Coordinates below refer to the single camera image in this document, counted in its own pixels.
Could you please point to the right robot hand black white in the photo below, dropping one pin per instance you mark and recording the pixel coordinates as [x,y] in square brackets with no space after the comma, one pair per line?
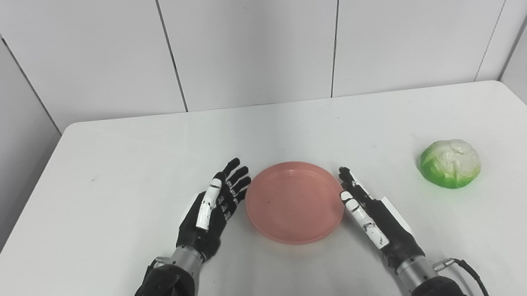
[377,219]

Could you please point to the green white cabbage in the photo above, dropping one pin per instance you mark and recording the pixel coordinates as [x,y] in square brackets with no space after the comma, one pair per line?
[450,164]

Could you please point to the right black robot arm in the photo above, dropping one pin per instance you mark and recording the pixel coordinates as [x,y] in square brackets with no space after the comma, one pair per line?
[434,280]

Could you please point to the pink round plate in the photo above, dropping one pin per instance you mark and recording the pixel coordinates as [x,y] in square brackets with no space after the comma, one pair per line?
[294,202]

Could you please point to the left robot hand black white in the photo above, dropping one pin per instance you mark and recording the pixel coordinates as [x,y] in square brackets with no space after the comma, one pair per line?
[212,213]

